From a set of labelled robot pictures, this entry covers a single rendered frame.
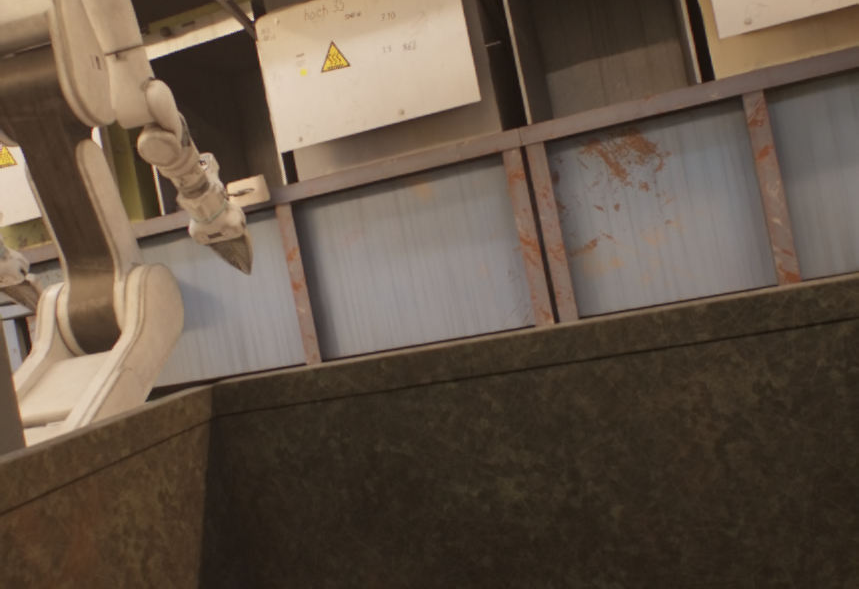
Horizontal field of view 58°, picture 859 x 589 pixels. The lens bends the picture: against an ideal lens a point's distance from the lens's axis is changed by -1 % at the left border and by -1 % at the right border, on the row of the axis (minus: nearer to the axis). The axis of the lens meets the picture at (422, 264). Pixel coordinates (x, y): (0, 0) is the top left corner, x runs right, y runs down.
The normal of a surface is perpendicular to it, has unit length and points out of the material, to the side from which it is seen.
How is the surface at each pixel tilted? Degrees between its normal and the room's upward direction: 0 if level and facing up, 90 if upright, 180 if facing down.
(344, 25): 90
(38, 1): 81
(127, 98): 108
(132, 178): 90
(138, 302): 64
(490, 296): 90
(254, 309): 90
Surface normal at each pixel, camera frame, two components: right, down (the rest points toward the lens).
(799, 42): -0.30, 0.06
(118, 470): 0.94, -0.18
